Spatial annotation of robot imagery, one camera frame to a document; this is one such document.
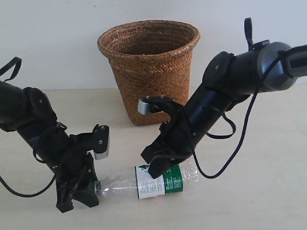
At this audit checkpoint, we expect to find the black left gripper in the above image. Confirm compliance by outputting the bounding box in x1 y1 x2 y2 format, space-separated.
49 134 99 207

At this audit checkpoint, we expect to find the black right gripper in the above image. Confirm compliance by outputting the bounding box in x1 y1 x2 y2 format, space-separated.
141 112 199 179

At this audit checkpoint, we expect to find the clear plastic bottle green label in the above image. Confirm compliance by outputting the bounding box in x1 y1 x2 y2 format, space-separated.
92 161 198 199

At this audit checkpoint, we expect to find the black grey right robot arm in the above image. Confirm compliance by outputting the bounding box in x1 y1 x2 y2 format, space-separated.
138 40 307 178

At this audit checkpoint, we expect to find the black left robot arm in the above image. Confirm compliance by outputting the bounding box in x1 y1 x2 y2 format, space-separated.
0 81 105 213

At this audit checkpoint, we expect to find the brown woven wicker basket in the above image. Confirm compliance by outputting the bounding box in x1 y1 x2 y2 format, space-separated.
97 20 201 126

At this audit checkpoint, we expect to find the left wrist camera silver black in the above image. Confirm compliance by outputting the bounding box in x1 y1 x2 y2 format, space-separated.
93 124 110 160

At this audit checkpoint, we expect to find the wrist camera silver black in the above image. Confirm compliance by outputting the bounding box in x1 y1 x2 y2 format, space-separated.
137 96 184 117
93 124 110 160

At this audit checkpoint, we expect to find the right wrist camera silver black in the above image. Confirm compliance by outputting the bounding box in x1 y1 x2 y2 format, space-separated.
137 96 184 117

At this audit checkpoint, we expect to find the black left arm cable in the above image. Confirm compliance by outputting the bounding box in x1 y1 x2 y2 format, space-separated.
0 57 70 197

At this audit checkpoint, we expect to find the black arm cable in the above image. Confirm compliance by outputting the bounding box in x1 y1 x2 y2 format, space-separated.
191 18 288 179
0 57 70 197

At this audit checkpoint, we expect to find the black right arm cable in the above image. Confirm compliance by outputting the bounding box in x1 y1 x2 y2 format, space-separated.
191 18 288 179

